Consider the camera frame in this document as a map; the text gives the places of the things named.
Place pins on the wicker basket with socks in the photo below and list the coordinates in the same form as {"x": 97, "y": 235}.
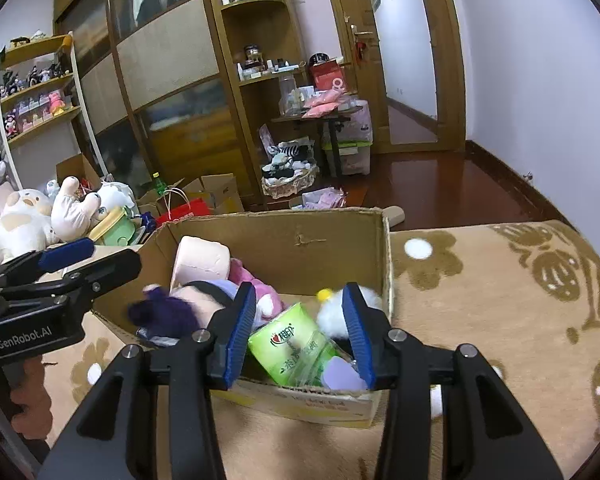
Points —
{"x": 290, "y": 182}

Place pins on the white fluffy plush toy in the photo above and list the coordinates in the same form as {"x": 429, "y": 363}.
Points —
{"x": 332, "y": 312}

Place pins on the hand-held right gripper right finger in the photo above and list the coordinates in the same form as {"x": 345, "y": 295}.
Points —
{"x": 360, "y": 335}

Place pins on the clear jar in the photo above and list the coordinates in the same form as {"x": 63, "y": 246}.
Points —
{"x": 288, "y": 95}

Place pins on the white and beige plush toy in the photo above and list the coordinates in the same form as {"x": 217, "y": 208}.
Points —
{"x": 17, "y": 220}

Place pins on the red paper bag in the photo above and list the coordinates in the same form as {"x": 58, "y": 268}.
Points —
{"x": 185, "y": 210}

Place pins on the green tissue packet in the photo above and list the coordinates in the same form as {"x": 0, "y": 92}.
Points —
{"x": 292, "y": 347}

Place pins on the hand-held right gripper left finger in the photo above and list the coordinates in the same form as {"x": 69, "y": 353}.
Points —
{"x": 237, "y": 332}

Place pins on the pink packet stack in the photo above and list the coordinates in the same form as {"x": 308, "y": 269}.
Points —
{"x": 322, "y": 104}

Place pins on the wooden door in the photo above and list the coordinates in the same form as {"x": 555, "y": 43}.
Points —
{"x": 365, "y": 35}

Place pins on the green and yellow toy pot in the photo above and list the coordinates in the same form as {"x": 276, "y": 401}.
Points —
{"x": 115, "y": 230}

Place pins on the person's left hand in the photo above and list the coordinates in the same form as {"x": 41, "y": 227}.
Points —
{"x": 30, "y": 395}

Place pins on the clear plastic storage box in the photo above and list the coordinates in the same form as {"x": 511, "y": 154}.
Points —
{"x": 355, "y": 145}

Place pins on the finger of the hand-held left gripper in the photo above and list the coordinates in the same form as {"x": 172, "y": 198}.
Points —
{"x": 110, "y": 267}
{"x": 65, "y": 255}

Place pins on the white furry plush toy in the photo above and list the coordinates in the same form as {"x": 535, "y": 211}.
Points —
{"x": 115, "y": 197}

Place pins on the wooden sliding door wardrobe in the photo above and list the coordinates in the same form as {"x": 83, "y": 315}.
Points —
{"x": 170, "y": 50}

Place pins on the wooden corner shelf unit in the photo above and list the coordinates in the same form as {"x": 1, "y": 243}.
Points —
{"x": 260, "y": 25}

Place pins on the green bottle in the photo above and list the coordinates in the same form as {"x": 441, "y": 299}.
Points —
{"x": 156, "y": 182}

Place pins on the pale pink plush toy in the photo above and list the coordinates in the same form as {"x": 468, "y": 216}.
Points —
{"x": 72, "y": 212}

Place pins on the purple plush toy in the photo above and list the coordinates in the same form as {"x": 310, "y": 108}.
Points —
{"x": 165, "y": 312}

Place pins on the beige slipper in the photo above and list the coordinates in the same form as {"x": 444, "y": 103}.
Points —
{"x": 395, "y": 214}

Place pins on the small box of papers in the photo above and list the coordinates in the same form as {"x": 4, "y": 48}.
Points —
{"x": 322, "y": 199}

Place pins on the brown cardboard box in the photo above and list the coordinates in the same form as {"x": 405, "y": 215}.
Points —
{"x": 77, "y": 170}
{"x": 220, "y": 192}

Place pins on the red box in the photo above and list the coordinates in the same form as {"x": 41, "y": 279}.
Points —
{"x": 327, "y": 76}

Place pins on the small dark table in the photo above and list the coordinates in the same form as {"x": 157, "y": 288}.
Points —
{"x": 332, "y": 145}

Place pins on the yellow toy display shelf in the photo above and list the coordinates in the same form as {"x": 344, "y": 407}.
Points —
{"x": 40, "y": 115}

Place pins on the plush toy with pink snout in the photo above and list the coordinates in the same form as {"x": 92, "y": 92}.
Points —
{"x": 200, "y": 262}

